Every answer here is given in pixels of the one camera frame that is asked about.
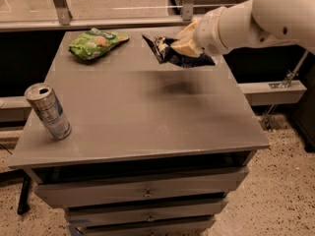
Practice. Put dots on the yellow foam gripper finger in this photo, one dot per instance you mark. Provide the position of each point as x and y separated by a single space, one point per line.
185 44

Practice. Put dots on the blue chip bag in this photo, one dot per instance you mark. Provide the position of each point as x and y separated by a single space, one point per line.
160 45

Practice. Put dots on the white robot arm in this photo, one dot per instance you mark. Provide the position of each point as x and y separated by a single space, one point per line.
253 24

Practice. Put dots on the green rice chip bag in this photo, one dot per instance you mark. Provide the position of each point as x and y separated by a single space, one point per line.
95 43

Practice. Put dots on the grey drawer cabinet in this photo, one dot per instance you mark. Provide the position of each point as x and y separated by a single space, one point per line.
132 116

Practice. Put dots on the top grey drawer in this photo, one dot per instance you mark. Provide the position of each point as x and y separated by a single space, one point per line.
142 188

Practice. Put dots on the grey drawer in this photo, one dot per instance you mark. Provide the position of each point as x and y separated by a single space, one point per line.
145 211
197 223
142 188

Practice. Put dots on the silver blue drink can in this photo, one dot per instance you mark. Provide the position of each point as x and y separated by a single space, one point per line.
47 107

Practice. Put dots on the bottom grey drawer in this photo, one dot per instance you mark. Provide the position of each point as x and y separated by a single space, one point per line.
197 223

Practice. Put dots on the middle grey drawer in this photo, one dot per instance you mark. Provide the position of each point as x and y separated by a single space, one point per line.
145 211

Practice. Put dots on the black metal leg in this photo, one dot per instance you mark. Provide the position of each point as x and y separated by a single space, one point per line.
23 206

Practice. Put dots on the grey metal railing frame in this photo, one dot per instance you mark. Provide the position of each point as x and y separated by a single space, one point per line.
36 15

